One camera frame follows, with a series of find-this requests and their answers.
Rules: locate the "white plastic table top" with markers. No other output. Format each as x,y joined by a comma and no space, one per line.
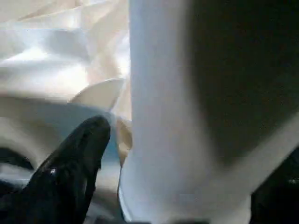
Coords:
46,56

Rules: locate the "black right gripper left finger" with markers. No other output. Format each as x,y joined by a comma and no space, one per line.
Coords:
65,182

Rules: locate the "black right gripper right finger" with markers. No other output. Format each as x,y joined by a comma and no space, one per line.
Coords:
280,196

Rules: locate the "white plastic table leg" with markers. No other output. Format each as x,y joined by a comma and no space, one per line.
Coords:
163,116

